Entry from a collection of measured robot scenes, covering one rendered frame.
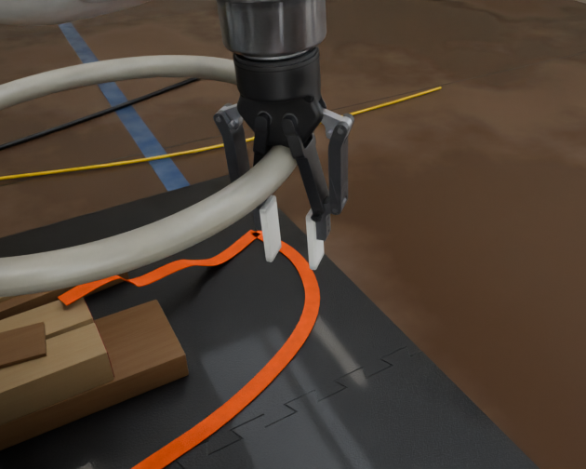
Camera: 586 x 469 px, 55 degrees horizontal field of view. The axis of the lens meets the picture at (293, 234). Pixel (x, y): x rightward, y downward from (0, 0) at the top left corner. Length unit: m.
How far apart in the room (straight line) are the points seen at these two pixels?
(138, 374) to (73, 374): 0.16
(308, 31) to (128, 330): 1.24
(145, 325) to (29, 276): 1.16
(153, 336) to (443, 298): 0.88
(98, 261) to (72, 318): 1.09
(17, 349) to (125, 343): 0.26
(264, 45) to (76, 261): 0.22
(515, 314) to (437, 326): 0.25
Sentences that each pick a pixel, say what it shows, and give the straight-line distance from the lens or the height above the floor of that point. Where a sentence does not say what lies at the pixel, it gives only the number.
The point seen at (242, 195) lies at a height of 0.95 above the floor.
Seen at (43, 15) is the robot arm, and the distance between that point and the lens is 0.37.
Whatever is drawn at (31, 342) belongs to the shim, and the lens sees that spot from 1.50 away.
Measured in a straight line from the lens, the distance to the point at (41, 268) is 0.46.
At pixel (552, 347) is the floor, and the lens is 1.80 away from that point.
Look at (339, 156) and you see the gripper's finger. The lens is 0.53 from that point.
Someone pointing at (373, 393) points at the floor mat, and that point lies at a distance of 1.53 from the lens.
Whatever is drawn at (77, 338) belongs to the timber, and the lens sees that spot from 1.49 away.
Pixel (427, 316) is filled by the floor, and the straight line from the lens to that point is 1.77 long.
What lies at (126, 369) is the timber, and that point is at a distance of 1.52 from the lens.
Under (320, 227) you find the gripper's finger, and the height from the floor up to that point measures 0.87.
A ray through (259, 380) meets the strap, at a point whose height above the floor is 0.02.
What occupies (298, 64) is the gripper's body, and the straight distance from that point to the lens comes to 0.49.
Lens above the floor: 1.21
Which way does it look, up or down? 36 degrees down
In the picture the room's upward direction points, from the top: straight up
